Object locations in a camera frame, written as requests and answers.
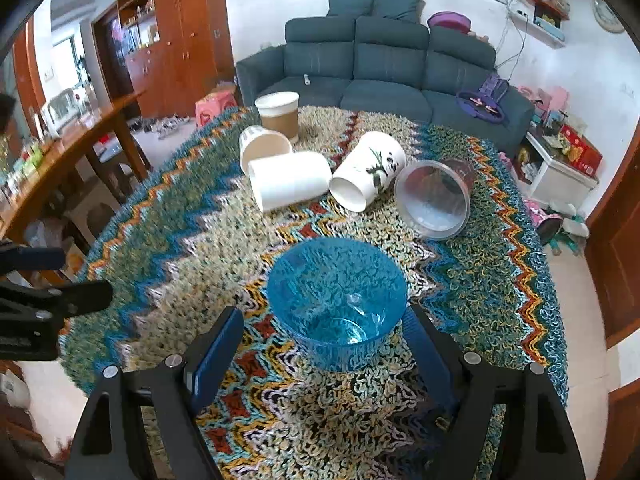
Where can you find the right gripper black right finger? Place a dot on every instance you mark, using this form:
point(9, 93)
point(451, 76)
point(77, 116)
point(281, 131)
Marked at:
point(536, 442)

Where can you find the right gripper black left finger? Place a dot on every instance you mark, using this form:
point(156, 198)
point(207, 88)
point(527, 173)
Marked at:
point(110, 440)

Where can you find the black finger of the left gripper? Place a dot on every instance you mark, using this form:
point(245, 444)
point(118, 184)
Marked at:
point(26, 304)
point(15, 257)

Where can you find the blue translucent plastic cup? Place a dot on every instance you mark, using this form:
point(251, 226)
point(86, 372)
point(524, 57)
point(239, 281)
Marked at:
point(337, 302)

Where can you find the brown clear plastic cup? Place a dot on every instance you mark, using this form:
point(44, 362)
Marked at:
point(434, 198)

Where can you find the white cup with grid print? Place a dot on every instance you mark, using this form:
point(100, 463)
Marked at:
point(257, 142)

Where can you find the plain white paper cup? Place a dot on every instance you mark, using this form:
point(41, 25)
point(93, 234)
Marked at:
point(287, 179)

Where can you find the brown kraft paper cup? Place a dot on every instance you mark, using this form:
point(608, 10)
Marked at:
point(278, 111)

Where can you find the white panda print cup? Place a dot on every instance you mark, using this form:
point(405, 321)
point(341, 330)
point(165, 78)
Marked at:
point(367, 171)

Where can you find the wooden dining table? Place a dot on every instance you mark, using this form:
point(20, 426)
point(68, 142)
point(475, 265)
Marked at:
point(76, 143)

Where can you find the colourful zigzag shaggy rug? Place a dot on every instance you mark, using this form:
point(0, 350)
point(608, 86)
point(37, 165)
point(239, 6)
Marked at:
point(191, 241)

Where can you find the pink patterned hoverboard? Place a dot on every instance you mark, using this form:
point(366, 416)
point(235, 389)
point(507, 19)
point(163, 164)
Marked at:
point(547, 225)

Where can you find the brown wooden door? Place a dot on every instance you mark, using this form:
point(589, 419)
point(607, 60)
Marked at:
point(613, 249)

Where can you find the pink plastic stool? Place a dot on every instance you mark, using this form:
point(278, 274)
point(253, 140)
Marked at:
point(212, 105)

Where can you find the white side table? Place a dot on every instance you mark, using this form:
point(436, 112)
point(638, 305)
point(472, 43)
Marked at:
point(546, 175)

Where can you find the red-brown wooden cabinet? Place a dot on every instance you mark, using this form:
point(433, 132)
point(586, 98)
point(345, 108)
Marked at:
point(182, 50)

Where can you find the red gift box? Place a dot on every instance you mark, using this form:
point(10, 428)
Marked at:
point(580, 152)

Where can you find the purple bag on sofa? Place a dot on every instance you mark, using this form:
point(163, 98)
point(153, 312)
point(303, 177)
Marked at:
point(484, 103)

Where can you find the left teal cushion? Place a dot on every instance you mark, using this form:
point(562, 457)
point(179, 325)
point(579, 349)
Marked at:
point(350, 7)

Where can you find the teal cushion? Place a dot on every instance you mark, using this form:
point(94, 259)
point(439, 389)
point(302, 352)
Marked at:
point(401, 10)
point(350, 7)

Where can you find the teal three-seat sofa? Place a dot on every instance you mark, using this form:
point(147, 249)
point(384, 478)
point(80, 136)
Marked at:
point(370, 64)

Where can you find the purple basin behind sofa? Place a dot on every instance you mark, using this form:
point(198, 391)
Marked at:
point(450, 19)

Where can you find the right teal cushion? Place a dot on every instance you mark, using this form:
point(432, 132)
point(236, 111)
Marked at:
point(401, 10)

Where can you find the wall shelf with items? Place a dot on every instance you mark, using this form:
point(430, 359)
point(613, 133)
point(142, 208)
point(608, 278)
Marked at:
point(545, 20)

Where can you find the round wall clock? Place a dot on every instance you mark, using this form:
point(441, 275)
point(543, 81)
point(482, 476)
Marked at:
point(606, 17)

